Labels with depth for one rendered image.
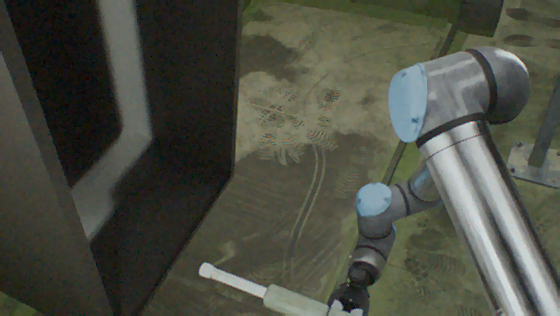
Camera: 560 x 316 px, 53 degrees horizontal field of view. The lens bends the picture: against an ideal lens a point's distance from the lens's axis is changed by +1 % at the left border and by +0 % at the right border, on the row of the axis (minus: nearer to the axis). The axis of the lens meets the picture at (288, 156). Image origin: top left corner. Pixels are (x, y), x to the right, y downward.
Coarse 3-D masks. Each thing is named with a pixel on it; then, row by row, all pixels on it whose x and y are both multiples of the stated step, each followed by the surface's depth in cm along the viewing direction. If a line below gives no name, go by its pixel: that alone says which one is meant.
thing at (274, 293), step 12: (204, 264) 136; (204, 276) 136; (216, 276) 135; (228, 276) 134; (240, 288) 133; (252, 288) 132; (264, 288) 132; (276, 288) 131; (264, 300) 130; (276, 300) 128; (288, 300) 128; (300, 300) 128; (312, 300) 128; (288, 312) 128; (300, 312) 126; (312, 312) 126; (324, 312) 126; (336, 312) 126
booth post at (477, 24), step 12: (468, 0) 271; (480, 0) 268; (492, 0) 266; (468, 12) 275; (480, 12) 273; (492, 12) 270; (468, 24) 280; (480, 24) 277; (492, 24) 274; (492, 36) 279
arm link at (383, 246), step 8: (392, 224) 150; (392, 232) 147; (360, 240) 147; (368, 240) 145; (376, 240) 144; (384, 240) 144; (392, 240) 148; (376, 248) 143; (384, 248) 145; (384, 256) 144
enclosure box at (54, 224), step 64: (0, 0) 57; (64, 0) 120; (128, 0) 135; (192, 0) 126; (0, 64) 62; (64, 64) 129; (128, 64) 153; (192, 64) 141; (0, 128) 74; (64, 128) 139; (128, 128) 170; (192, 128) 161; (0, 192) 90; (64, 192) 83; (128, 192) 162; (192, 192) 164; (0, 256) 117; (64, 256) 100; (128, 256) 149
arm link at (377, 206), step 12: (360, 192) 141; (372, 192) 141; (384, 192) 140; (396, 192) 141; (360, 204) 139; (372, 204) 137; (384, 204) 137; (396, 204) 140; (360, 216) 142; (372, 216) 138; (384, 216) 139; (396, 216) 141; (360, 228) 145; (372, 228) 141; (384, 228) 142
